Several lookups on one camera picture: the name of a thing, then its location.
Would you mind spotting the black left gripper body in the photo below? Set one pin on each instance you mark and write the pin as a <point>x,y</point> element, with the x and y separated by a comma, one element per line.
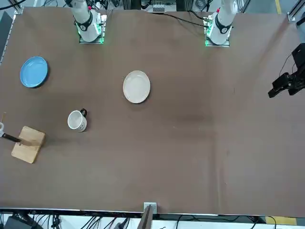
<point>299,62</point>

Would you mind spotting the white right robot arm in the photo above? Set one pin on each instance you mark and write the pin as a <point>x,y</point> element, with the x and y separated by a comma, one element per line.
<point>85,23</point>

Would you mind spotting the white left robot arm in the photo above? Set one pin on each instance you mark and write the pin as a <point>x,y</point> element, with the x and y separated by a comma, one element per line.
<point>222,23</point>

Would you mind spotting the aluminium corner profile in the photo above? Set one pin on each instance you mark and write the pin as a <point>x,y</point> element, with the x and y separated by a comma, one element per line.
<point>293,14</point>

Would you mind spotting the white plate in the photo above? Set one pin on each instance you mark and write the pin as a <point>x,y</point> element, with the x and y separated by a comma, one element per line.
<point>136,87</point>

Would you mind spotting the grey power strip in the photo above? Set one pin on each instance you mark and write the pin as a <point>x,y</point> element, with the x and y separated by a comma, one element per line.
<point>159,7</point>

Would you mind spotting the blue plate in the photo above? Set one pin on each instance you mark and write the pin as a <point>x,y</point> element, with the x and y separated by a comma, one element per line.
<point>34,71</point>

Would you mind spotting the wooden hanging rack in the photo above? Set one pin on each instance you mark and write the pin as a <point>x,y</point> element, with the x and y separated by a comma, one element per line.
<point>28,152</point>

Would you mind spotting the black device box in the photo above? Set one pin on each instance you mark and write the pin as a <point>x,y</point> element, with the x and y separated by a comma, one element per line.
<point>19,223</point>

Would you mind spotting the aluminium table edge bracket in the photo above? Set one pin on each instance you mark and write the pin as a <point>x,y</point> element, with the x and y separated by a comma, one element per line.
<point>150,206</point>

